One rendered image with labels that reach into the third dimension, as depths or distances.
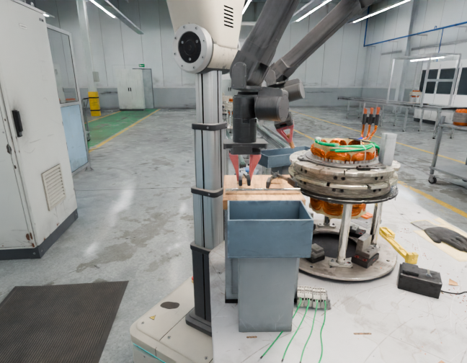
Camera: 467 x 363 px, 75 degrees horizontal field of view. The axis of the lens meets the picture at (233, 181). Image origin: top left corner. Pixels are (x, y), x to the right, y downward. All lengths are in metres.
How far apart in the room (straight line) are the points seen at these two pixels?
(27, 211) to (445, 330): 2.57
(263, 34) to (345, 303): 0.67
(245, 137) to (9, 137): 2.11
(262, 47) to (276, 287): 0.51
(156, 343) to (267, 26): 1.30
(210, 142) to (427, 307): 0.82
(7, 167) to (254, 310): 2.25
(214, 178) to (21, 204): 1.85
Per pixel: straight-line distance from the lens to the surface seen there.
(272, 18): 0.71
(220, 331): 0.77
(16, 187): 2.70
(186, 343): 1.48
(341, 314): 0.85
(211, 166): 1.16
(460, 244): 1.31
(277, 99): 0.67
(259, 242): 0.62
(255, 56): 0.70
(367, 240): 1.02
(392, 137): 0.96
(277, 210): 0.70
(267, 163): 1.12
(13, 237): 2.90
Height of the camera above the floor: 1.32
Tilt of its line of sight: 18 degrees down
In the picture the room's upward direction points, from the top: straight up
